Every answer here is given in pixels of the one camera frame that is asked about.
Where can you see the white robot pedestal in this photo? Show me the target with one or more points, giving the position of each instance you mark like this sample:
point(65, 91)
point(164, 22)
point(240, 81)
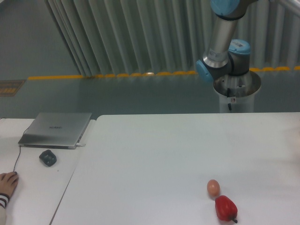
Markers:
point(237, 93)

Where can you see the grey pleated curtain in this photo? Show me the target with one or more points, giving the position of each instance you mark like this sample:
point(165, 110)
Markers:
point(112, 37)

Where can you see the brown egg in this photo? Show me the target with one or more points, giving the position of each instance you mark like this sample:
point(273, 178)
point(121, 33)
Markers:
point(213, 188)

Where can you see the striped sleeve forearm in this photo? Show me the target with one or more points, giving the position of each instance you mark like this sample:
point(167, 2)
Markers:
point(4, 200)

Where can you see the person's hand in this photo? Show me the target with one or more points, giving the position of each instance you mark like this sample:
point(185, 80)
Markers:
point(8, 183)

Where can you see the red bell pepper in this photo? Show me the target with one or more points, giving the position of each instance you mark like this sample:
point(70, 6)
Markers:
point(225, 208)

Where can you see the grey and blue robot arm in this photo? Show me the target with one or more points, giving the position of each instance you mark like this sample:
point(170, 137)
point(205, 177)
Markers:
point(222, 47)

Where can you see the white usb dongle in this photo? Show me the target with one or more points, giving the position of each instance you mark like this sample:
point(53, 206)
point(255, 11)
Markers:
point(80, 144)

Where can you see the silver laptop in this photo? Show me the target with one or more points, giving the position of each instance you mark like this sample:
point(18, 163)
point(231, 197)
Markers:
point(56, 130)

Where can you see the black small gadget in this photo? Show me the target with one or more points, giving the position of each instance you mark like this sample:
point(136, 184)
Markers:
point(48, 158)

